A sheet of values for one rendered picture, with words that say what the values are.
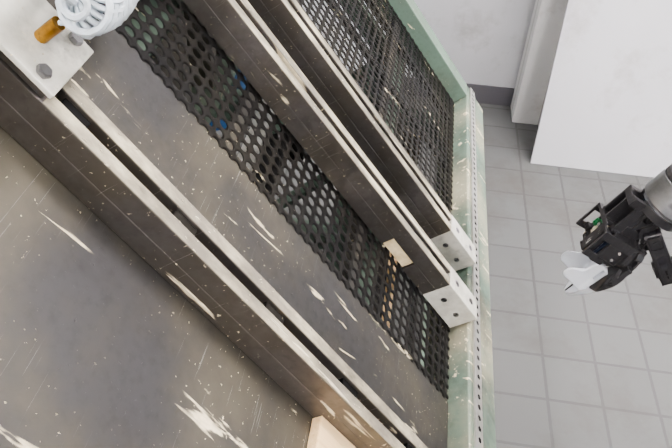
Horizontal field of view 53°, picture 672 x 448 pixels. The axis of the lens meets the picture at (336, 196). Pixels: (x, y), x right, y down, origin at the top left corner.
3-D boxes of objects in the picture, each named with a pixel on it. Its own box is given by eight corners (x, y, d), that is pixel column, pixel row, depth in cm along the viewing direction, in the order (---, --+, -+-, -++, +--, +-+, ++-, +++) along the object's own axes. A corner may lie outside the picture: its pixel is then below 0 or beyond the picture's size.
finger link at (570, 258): (541, 265, 112) (581, 231, 106) (569, 280, 113) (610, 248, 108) (543, 278, 110) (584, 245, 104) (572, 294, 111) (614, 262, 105)
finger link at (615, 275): (584, 272, 108) (625, 240, 103) (593, 277, 108) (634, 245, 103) (588, 294, 104) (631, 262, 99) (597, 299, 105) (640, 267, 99)
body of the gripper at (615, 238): (572, 223, 107) (630, 174, 99) (614, 248, 109) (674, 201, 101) (578, 257, 101) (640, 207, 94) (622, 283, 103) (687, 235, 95)
